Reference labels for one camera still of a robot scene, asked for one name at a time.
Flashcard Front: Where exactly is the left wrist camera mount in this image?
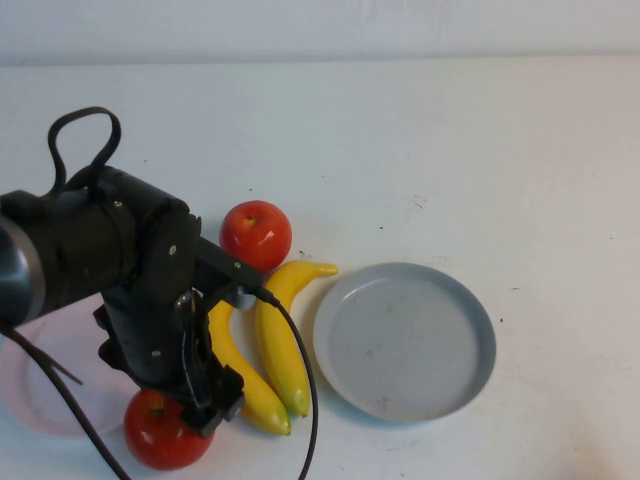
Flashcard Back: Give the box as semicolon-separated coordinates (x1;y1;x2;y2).
192;234;266;304

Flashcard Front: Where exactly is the red apple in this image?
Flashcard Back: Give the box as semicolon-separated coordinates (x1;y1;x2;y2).
219;200;294;274
123;388;216;471

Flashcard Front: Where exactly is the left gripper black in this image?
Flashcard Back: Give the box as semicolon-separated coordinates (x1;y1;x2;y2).
93;279;246;439

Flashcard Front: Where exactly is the black camera usb cable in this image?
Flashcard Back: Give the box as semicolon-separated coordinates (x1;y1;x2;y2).
253;284;321;480

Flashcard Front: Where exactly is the yellow banana long curved stem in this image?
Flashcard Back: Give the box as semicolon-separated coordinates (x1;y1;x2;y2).
255;260;340;419

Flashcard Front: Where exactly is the pink plastic plate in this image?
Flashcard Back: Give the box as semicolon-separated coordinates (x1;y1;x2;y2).
0;294;132;439

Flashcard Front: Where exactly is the black looped wrist cable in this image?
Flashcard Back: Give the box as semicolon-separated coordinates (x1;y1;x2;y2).
47;105;123;194

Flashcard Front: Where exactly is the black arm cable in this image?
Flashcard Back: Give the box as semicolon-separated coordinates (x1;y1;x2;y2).
0;322;132;480

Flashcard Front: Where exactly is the grey-blue plastic plate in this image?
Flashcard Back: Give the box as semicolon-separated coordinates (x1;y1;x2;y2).
312;262;497;425

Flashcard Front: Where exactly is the yellow banana short stem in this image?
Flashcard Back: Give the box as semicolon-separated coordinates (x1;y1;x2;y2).
205;294;292;437

